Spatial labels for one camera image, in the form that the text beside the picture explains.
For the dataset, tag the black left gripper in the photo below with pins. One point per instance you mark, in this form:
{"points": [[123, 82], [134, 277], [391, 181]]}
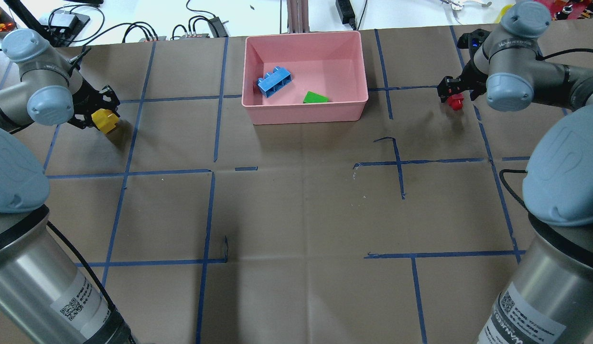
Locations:
{"points": [[88, 104]]}

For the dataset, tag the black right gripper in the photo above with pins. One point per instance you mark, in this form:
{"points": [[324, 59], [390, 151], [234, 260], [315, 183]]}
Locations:
{"points": [[469, 80]]}

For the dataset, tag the red toy block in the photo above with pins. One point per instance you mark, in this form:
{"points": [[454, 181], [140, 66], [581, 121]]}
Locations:
{"points": [[455, 101]]}

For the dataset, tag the yellow toy block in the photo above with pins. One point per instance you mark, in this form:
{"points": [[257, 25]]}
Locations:
{"points": [[105, 120]]}

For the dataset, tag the green toy block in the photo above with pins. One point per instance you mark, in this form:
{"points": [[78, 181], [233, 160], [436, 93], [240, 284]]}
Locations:
{"points": [[314, 98]]}

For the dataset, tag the blue toy block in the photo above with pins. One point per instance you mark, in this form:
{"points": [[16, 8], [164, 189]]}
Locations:
{"points": [[274, 81]]}

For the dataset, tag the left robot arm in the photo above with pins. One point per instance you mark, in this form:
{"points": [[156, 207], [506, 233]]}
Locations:
{"points": [[46, 287]]}

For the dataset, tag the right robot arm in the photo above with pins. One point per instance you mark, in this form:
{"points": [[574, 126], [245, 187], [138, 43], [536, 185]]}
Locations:
{"points": [[549, 299]]}

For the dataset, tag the black device box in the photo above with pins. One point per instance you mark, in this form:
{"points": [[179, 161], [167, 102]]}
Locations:
{"points": [[67, 23]]}

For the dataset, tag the pink plastic box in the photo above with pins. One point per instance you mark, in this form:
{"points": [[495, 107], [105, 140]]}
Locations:
{"points": [[328, 63]]}

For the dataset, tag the grabber reach tool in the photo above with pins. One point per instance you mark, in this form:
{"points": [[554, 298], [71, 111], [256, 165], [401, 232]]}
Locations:
{"points": [[459, 5]]}

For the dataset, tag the yellow tape roll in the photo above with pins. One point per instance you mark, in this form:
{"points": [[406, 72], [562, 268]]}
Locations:
{"points": [[502, 12]]}

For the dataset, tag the black power adapter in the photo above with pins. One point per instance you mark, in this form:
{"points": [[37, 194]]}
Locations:
{"points": [[346, 12]]}

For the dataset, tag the red parts tray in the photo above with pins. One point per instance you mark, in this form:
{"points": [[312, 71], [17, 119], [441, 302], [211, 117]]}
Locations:
{"points": [[569, 9]]}

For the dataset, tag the black usb hub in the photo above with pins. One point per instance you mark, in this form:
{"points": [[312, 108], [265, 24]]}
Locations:
{"points": [[217, 28]]}

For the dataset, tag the aluminium frame post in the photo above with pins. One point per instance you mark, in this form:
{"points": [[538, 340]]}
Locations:
{"points": [[298, 16]]}

